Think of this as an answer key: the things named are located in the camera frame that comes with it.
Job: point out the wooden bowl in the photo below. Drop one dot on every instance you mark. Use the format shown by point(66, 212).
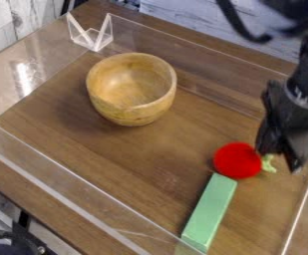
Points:
point(131, 88)

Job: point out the green rectangular block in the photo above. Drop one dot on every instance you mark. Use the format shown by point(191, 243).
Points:
point(206, 215)

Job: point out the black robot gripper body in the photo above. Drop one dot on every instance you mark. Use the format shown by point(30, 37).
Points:
point(285, 121)

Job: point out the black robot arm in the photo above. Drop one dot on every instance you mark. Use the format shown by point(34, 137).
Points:
point(288, 22)

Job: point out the black table clamp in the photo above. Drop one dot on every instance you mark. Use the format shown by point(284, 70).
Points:
point(26, 238)

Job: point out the red felt strawberry toy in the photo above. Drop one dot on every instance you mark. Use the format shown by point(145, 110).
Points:
point(237, 161)

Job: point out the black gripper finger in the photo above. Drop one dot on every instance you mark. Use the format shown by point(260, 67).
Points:
point(269, 137)
point(296, 152)

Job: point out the clear acrylic tray wall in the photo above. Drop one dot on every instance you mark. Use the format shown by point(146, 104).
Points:
point(86, 216)

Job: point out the clear acrylic corner bracket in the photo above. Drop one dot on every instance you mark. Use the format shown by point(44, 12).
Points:
point(92, 39)

